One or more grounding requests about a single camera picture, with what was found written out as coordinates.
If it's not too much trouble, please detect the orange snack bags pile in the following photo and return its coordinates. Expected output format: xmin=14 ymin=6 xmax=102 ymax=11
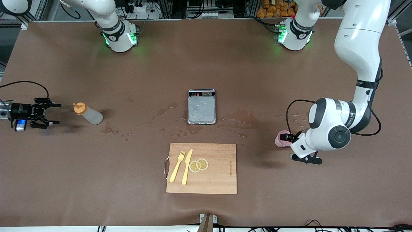
xmin=256 ymin=0 xmax=298 ymax=18

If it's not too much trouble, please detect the black cable under table edge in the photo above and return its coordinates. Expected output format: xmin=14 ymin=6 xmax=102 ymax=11
xmin=248 ymin=219 xmax=412 ymax=232

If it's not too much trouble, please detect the white power strip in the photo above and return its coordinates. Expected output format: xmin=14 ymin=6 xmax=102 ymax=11
xmin=126 ymin=1 xmax=162 ymax=20

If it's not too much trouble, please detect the translucent squeeze bottle orange cap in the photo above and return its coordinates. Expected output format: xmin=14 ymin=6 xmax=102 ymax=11
xmin=73 ymin=102 xmax=104 ymax=125

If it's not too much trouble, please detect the steel digital kitchen scale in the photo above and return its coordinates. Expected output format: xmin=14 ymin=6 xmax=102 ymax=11
xmin=188 ymin=89 xmax=217 ymax=125

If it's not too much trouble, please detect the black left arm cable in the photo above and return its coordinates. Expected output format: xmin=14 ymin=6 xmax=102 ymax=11
xmin=286 ymin=63 xmax=382 ymax=136

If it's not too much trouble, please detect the aluminium frame rail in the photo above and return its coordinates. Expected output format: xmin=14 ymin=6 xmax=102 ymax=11
xmin=387 ymin=18 xmax=412 ymax=67

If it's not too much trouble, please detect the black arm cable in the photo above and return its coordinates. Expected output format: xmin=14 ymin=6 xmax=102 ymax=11
xmin=286 ymin=63 xmax=382 ymax=136
xmin=0 ymin=80 xmax=50 ymax=99

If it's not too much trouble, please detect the long white socket strip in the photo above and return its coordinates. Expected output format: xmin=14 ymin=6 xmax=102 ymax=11
xmin=186 ymin=10 xmax=234 ymax=19

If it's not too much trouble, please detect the brown table cover sheet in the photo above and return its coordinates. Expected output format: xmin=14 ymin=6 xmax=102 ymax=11
xmin=0 ymin=18 xmax=412 ymax=227

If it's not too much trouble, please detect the pink plastic cup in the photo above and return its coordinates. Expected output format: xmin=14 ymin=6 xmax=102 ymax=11
xmin=275 ymin=130 xmax=292 ymax=148

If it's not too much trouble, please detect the wooden cutting board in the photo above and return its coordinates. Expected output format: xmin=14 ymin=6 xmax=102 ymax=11
xmin=164 ymin=143 xmax=237 ymax=195

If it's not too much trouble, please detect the yellow plastic knife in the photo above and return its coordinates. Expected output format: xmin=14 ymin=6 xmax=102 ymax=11
xmin=181 ymin=149 xmax=193 ymax=185

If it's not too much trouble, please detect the metal bracket at table edge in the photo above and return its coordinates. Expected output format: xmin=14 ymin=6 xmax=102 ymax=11
xmin=198 ymin=213 xmax=218 ymax=232

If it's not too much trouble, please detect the yellow plastic fork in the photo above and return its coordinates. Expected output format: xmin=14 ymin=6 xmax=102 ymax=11
xmin=169 ymin=150 xmax=186 ymax=183

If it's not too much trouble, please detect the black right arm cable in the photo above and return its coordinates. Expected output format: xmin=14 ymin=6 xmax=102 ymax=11
xmin=0 ymin=80 xmax=50 ymax=99

